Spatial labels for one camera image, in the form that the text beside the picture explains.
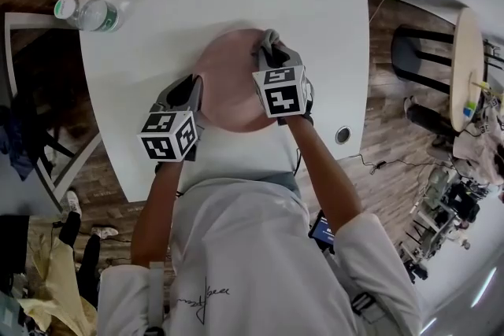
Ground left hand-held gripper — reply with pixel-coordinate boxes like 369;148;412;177
136;75;206;163

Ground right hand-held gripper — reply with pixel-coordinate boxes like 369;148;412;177
251;44;316;127

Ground grey cloth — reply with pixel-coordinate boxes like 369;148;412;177
251;28;285;58

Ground pink big plate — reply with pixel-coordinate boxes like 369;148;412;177
195;28;295;134

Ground person's right forearm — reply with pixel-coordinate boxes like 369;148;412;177
285;115;364;234

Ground person's left forearm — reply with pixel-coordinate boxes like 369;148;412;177
131;160;184;268

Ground blue cloth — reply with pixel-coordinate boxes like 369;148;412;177
0;105;37;182

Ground clear water bottle green label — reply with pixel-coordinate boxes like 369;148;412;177
54;0;124;33

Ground person's blue jeans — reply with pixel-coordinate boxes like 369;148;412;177
254;172;302;202

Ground black table base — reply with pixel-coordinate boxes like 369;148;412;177
391;24;458;95

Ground black device blue screen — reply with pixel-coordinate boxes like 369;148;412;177
307;210;338;251

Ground person's white shirt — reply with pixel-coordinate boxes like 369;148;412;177
98;176;424;336

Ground yellow fabric bundle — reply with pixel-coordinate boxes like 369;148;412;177
17;235;98;336

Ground round cable grommet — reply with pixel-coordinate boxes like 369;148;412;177
335;125;353;145

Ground black cable with adapter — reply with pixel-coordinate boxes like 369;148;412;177
348;152;435;175

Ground dark side table white frame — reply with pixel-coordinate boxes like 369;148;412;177
0;10;104;216

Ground grey shoulder strap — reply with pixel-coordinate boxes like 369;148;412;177
147;261;167;336
350;290;389;324

